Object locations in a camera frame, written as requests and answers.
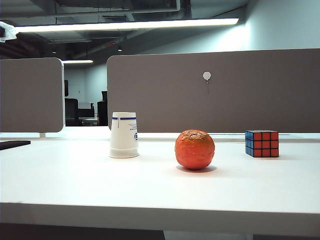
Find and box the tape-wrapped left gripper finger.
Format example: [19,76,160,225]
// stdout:
[0,20,18,43]

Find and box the narrow brown desk divider panel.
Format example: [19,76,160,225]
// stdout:
[0,57,66,134]

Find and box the short ceiling light strip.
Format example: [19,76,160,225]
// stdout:
[61,59,94,64]

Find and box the black office chair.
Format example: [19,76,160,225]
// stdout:
[97,90,109,126]
[64,97,80,127]

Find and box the black flat pad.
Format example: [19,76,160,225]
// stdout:
[0,140,32,151]

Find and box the long ceiling light strip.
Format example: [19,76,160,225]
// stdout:
[13,17,240,33]

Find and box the white round adhesive hook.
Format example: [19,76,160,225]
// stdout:
[202,71,213,85]

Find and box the orange fruit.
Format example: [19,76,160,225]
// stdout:
[174,128,216,170]

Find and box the wide brown desk divider panel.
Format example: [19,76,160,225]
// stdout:
[106,47,320,134]

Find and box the rubik's cube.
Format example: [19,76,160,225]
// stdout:
[244,129,280,158]

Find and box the grey ceiling duct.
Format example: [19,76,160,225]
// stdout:
[54,0,181,19]

